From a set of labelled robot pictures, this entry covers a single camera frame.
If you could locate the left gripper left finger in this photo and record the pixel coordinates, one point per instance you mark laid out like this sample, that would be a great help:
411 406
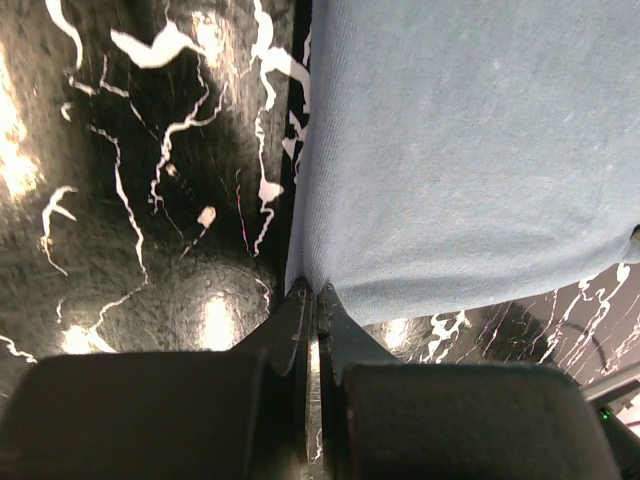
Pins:
237 414

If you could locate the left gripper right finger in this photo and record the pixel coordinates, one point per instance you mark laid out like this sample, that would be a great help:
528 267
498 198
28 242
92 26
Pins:
384 419

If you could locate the grey blue t shirt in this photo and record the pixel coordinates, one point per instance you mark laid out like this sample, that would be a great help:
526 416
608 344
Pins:
461 154

